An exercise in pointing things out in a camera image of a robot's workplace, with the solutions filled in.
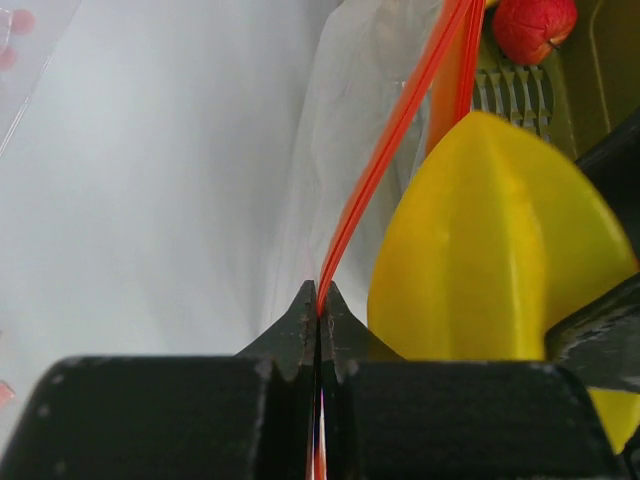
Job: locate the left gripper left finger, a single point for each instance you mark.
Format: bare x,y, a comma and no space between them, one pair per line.
246,416

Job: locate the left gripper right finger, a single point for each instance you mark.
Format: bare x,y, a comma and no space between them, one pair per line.
389,418

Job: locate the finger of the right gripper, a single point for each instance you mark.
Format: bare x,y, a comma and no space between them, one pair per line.
619,147
600,342

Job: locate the yellow toy starfruit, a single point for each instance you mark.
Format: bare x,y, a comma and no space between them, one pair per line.
498,238

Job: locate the clear zip bag orange zipper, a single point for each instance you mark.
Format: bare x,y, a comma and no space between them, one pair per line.
206,158

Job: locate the pile of clear zip bags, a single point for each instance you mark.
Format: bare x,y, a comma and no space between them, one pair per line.
30,32

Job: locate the olive green plastic bin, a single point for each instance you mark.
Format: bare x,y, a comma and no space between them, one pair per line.
581,92

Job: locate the red toy apple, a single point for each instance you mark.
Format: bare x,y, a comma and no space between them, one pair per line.
527,31

